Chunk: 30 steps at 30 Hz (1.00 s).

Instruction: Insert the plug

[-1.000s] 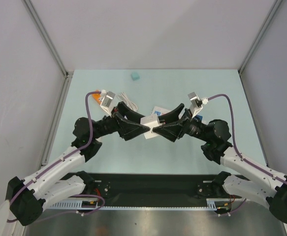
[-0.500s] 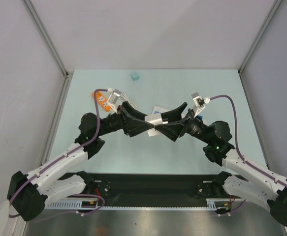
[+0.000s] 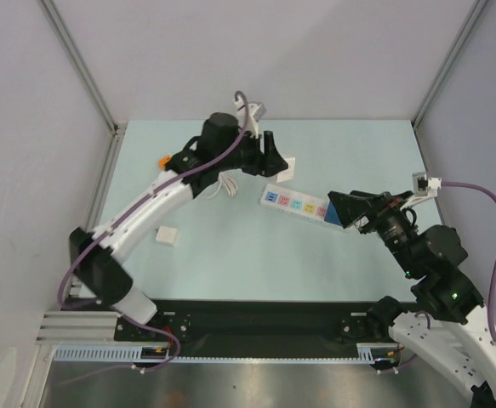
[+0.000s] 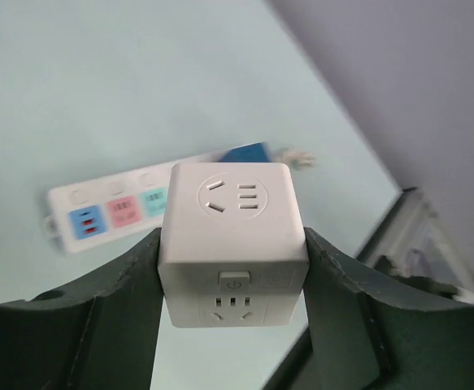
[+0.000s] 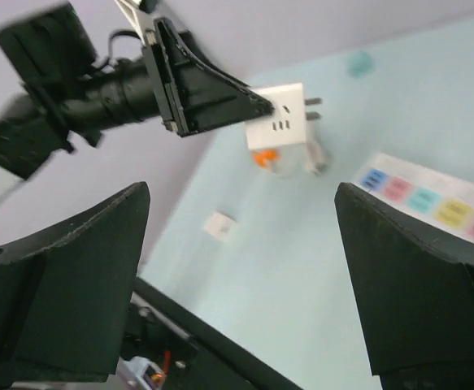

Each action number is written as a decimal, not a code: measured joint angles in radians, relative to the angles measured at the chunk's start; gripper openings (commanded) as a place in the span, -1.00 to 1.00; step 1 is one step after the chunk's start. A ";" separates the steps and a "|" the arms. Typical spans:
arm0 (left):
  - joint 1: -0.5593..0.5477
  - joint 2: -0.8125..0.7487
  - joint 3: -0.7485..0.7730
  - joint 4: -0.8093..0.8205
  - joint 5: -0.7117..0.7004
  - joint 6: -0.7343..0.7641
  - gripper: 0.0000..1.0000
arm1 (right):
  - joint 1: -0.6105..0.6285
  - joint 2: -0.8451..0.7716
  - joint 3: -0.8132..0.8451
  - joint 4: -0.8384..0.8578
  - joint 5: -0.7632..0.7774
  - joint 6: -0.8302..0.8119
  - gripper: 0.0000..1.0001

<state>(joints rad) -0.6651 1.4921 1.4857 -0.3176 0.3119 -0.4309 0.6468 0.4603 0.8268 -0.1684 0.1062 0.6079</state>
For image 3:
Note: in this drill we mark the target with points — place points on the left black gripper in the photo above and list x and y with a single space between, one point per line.
267 163

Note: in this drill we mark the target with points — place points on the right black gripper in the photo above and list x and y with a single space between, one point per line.
369 212

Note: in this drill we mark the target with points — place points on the white square socket adapter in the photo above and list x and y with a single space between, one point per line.
288 173

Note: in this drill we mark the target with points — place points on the blue cube plug adapter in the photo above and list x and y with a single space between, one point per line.
331 216

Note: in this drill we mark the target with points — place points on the white colourful power strip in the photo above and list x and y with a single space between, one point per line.
297 204

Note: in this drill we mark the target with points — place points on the orange power strip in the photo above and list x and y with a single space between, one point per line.
163 162

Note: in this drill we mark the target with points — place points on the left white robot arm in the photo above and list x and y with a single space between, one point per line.
225 143

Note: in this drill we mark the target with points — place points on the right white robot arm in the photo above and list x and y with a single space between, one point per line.
442 291

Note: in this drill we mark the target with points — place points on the small white adapter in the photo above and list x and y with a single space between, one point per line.
167 236

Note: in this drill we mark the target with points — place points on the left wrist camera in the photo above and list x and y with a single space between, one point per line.
249 116

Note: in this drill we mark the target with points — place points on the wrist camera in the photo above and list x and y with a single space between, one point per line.
425 186
249 116

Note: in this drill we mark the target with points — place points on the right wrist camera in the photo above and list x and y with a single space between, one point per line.
425 186

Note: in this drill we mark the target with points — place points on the white slotted cable duct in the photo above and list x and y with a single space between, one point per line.
360 353

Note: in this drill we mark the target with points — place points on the left aluminium frame post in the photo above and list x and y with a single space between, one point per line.
66 40

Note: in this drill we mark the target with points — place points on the aluminium frame post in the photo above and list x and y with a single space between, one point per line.
457 47
66 40

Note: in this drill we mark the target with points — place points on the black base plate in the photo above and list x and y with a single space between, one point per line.
272 326

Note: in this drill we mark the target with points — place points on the right aluminium frame post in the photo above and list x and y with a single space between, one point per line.
457 47

